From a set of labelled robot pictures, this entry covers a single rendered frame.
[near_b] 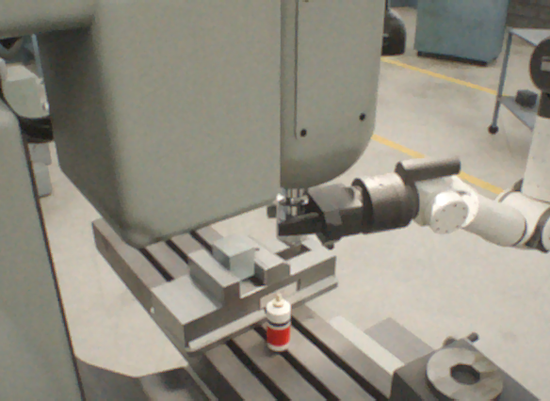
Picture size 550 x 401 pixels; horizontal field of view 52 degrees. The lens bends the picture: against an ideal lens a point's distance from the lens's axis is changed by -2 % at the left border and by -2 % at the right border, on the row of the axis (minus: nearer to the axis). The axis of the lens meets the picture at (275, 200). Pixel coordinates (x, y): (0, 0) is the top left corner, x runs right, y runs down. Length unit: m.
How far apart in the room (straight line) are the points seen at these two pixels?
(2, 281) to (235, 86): 0.27
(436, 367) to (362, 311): 1.93
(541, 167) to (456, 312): 1.71
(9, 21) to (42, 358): 0.28
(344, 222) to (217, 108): 0.33
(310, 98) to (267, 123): 0.08
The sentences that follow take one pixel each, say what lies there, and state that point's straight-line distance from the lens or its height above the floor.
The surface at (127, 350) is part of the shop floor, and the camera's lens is 2.50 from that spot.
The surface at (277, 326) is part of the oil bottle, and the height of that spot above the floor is 1.02.
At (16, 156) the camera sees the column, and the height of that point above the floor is 1.49.
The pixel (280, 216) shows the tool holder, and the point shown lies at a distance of 0.82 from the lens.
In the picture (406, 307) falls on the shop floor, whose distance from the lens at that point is 2.71.
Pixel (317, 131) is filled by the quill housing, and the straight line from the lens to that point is 0.67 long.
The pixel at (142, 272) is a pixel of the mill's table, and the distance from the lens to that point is 1.23.
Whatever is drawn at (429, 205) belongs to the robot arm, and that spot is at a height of 1.25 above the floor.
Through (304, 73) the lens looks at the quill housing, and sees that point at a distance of 0.64.
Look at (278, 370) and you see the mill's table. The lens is 0.98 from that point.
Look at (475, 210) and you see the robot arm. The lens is 0.97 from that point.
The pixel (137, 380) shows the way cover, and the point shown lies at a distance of 1.06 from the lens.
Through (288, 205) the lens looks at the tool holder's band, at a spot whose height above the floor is 1.27.
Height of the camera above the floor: 1.65
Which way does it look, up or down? 28 degrees down
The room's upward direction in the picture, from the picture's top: straight up
